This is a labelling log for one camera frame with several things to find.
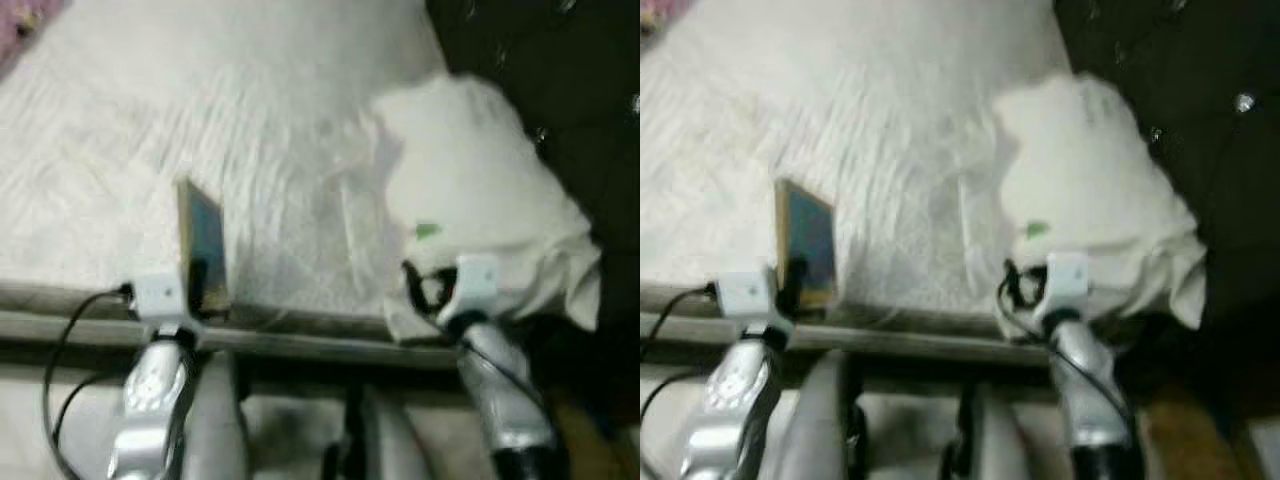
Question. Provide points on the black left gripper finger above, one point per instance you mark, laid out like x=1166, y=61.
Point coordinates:
x=198, y=288
x=796, y=288

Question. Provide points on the blue yellow children's book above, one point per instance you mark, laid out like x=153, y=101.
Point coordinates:
x=808, y=240
x=203, y=240

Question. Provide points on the white pillow with tree print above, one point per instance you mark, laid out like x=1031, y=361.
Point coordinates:
x=470, y=180
x=1090, y=180

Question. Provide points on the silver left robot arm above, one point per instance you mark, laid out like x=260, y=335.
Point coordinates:
x=730, y=400
x=150, y=400

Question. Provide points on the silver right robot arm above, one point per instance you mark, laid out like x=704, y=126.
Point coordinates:
x=1090, y=390
x=500, y=390

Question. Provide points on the silver left robot leg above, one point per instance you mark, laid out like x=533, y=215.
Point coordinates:
x=215, y=430
x=815, y=430

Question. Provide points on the silver robot leg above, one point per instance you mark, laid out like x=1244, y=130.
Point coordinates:
x=400, y=440
x=1010, y=440
x=815, y=430
x=215, y=430

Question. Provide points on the silver right robot leg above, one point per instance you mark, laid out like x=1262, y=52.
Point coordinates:
x=400, y=440
x=1010, y=440

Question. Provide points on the white quilted mattress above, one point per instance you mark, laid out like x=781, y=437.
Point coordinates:
x=200, y=120
x=820, y=120

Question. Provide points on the brown floor mat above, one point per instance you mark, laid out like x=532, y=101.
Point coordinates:
x=1185, y=440
x=575, y=440

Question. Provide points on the black tufted headboard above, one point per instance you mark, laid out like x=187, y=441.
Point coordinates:
x=1180, y=50
x=560, y=60

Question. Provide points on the purple cartoon print blanket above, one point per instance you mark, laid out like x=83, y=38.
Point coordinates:
x=655, y=12
x=20, y=25

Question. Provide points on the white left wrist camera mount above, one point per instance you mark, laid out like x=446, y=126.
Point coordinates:
x=745, y=295
x=160, y=295

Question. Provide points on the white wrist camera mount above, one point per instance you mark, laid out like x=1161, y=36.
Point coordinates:
x=480, y=280
x=1068, y=278
x=745, y=295
x=160, y=295

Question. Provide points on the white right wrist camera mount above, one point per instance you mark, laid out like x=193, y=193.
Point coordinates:
x=1068, y=278
x=480, y=280

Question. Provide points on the dark bed frame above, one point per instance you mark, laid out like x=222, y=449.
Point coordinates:
x=300, y=375
x=900, y=375

